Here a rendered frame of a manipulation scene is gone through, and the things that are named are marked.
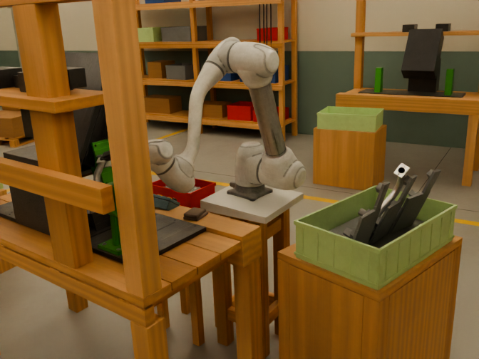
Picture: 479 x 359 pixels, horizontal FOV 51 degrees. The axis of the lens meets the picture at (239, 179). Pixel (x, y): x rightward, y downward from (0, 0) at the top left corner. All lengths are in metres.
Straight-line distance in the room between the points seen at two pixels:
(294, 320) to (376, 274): 0.54
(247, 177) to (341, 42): 5.17
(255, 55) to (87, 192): 0.88
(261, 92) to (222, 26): 6.23
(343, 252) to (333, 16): 5.81
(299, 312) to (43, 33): 1.51
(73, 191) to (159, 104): 6.93
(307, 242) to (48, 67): 1.20
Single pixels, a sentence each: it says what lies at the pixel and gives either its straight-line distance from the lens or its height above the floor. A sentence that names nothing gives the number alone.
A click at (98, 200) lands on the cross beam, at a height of 1.23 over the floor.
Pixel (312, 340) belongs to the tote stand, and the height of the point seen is 0.43.
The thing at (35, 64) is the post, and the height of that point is 1.65.
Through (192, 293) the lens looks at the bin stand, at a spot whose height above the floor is 0.34.
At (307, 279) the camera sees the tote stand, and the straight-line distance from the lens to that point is 2.20.
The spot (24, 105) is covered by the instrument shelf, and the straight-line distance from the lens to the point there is 1.95.
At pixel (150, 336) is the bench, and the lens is 1.89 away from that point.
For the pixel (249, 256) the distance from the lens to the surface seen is 2.23.
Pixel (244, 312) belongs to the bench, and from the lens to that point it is 2.39.
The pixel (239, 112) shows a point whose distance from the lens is 7.76.
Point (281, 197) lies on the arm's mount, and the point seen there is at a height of 0.89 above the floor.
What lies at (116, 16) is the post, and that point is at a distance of 1.57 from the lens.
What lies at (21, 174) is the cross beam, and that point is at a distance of 2.08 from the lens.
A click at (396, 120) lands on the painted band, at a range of 7.43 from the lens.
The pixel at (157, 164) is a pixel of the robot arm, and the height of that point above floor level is 1.24.
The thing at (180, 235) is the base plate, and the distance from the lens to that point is 2.20.
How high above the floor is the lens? 1.79
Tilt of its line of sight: 18 degrees down
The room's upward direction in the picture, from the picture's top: 2 degrees counter-clockwise
